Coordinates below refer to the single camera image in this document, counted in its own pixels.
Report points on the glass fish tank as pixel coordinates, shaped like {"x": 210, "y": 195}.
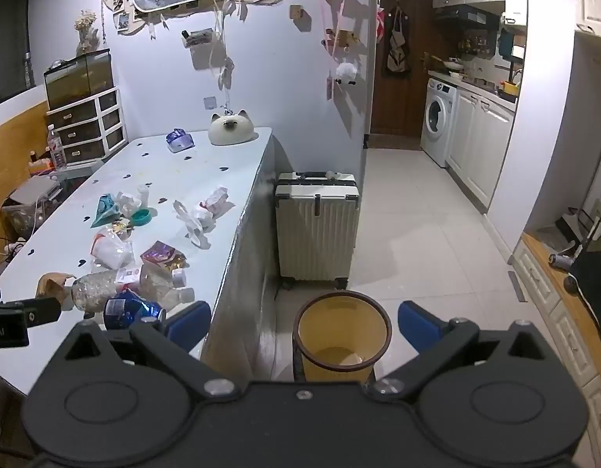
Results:
{"x": 76, "y": 79}

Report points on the white low drawer cabinet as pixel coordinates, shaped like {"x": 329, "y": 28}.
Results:
{"x": 549, "y": 302}

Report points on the purple tissue pack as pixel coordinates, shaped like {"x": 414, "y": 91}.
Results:
{"x": 179, "y": 140}

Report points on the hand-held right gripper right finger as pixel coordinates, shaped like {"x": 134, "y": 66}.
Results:
{"x": 415, "y": 324}

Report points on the white washing machine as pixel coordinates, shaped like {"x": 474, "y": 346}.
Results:
{"x": 439, "y": 122}

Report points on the box of coloured pens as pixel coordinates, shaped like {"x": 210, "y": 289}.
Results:
{"x": 40, "y": 166}

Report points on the white drawer unit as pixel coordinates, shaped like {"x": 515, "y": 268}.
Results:
{"x": 86, "y": 126}

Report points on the water bottle red label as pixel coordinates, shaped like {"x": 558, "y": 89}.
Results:
{"x": 57, "y": 148}

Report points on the brown fruit peel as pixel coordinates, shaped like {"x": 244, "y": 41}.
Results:
{"x": 51, "y": 285}

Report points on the white plastic bag red print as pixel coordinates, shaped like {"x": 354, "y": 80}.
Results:
{"x": 196, "y": 218}

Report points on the clear plastic bag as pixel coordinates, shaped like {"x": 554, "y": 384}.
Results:
{"x": 113, "y": 252}

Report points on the hanging apron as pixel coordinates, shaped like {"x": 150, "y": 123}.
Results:
{"x": 397, "y": 46}

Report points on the white kitchen base cabinets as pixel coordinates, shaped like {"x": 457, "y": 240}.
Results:
{"x": 480, "y": 146}

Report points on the black range hood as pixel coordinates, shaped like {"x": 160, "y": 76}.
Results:
{"x": 466, "y": 13}

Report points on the white tissue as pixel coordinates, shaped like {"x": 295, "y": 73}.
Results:
{"x": 127, "y": 203}

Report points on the white ribbed suitcase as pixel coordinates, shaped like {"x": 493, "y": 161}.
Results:
{"x": 315, "y": 226}

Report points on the white plush sheep toy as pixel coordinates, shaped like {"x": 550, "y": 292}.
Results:
{"x": 347, "y": 72}

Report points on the clear storage box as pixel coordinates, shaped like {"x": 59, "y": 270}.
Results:
{"x": 25, "y": 209}

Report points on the purple snack packet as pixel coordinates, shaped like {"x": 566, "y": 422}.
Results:
{"x": 163, "y": 255}

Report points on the yellow waste bin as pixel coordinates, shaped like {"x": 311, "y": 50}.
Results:
{"x": 329, "y": 331}

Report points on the vase with dried flowers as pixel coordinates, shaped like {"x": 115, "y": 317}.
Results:
{"x": 86, "y": 34}

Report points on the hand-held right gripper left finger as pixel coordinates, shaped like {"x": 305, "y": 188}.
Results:
{"x": 189, "y": 324}

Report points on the cat-shaped ceramic ornament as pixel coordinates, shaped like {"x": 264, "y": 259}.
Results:
{"x": 231, "y": 129}

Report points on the dark wooden door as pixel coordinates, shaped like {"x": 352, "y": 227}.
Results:
{"x": 417, "y": 107}

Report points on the clear plastic bottle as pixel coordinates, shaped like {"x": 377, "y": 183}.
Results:
{"x": 130, "y": 283}

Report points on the white wall outlet plate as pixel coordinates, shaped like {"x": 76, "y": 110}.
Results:
{"x": 210, "y": 103}

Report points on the teal bottle cap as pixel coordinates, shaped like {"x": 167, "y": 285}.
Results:
{"x": 140, "y": 217}

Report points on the teal snack wrapper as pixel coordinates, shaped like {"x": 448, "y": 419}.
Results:
{"x": 103, "y": 209}

